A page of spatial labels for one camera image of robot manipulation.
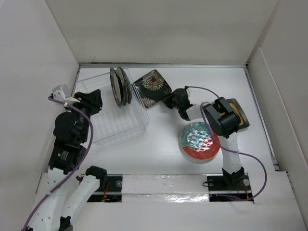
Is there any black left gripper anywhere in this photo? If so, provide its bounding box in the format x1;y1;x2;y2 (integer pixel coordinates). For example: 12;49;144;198
65;88;103;141

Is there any black square floral plate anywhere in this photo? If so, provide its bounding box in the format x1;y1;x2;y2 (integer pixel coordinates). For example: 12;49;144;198
134;69;172;108

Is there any round plate black checkered rim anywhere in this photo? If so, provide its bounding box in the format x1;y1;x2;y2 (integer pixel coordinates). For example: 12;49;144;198
109;67;124;108

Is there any blue round plate brown rim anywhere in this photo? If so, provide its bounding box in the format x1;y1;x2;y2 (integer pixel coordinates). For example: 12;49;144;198
120;67;132;104

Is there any cream round plate tree design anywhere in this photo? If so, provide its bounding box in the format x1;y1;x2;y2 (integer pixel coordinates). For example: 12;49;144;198
116;67;128;106

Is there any red teal round plate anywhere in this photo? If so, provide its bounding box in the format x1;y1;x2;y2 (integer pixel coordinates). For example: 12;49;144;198
179;122;220;163

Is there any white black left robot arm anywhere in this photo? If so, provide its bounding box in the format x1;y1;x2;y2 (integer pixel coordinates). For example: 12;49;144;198
22;85;107;231

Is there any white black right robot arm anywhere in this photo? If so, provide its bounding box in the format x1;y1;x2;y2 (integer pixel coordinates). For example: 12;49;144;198
163;86;244;189

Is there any clear plastic dish rack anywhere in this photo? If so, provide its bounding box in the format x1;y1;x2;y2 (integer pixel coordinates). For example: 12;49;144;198
75;67;150;146

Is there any square yellow plate dark rim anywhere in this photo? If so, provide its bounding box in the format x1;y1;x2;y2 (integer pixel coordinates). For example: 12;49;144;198
227;98;250;130

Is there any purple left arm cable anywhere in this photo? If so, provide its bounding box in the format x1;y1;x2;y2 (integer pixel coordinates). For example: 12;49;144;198
21;96;93;231

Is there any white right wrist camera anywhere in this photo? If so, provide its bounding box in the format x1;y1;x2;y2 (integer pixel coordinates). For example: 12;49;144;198
184;86;191;97

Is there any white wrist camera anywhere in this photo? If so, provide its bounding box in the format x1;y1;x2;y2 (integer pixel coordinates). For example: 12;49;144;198
184;86;191;97
51;85;80;103

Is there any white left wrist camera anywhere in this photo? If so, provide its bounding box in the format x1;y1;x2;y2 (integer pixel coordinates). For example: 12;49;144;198
51;85;80;103

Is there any aluminium frame rail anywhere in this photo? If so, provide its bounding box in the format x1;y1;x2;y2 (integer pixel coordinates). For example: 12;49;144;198
79;62;247;69

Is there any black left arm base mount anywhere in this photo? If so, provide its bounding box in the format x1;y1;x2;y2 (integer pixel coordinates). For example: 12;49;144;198
87;175;123;203

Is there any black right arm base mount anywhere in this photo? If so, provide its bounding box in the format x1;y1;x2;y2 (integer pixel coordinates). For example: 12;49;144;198
203;175;253;202

